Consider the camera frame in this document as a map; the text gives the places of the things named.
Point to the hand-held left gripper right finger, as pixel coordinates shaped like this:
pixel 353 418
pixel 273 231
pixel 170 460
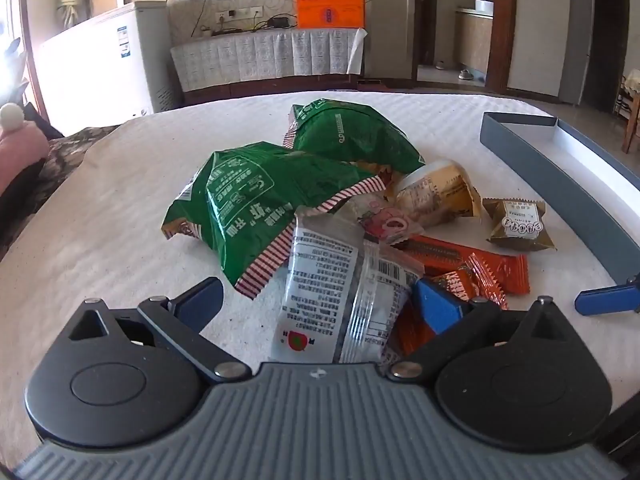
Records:
pixel 440 305

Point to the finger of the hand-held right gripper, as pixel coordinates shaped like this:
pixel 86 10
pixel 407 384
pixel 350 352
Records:
pixel 607 299

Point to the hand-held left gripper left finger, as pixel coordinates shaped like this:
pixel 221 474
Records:
pixel 200 300

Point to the small orange snack packet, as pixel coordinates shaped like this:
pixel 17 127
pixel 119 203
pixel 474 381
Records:
pixel 410 330
pixel 465 280

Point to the long orange snack packet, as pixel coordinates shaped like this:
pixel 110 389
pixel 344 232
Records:
pixel 450 250

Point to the clear pink print snack packet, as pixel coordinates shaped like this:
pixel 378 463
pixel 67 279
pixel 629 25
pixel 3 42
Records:
pixel 387 222

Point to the green snack bag striped edges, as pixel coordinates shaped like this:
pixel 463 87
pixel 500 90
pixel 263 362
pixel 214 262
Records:
pixel 350 130
pixel 235 200

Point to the small gold brown packet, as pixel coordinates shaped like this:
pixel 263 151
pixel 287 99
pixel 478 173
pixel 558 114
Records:
pixel 517 225

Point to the beige pastry packet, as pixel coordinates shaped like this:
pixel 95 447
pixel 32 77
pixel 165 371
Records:
pixel 435 192

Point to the clear packet with white label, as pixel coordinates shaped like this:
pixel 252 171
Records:
pixel 325 280

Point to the grey rectangular tray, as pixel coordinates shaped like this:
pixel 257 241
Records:
pixel 550 175

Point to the wooden table with lace cloth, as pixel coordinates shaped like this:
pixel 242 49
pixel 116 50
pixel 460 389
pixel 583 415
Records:
pixel 631 105

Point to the dark patterned blanket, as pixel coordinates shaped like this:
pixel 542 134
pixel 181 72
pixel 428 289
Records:
pixel 60 160

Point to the dark wooden tv cabinet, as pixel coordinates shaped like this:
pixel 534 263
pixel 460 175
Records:
pixel 280 87

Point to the pink plush toy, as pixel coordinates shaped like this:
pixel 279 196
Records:
pixel 20 150

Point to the white chest freezer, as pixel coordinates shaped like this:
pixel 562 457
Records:
pixel 100 70

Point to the white lace cabinet cover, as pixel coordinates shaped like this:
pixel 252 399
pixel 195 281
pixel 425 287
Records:
pixel 260 55

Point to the silver refrigerator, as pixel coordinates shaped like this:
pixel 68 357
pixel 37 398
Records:
pixel 577 45

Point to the beige kitchen cabinet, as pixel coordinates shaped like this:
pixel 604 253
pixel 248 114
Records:
pixel 472 40

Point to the dark wooden door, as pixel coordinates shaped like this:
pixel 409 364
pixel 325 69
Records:
pixel 425 10

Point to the white pot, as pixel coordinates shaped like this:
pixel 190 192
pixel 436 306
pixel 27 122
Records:
pixel 483 4

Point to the white wall sockets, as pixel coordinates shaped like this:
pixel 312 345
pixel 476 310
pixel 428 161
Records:
pixel 240 13

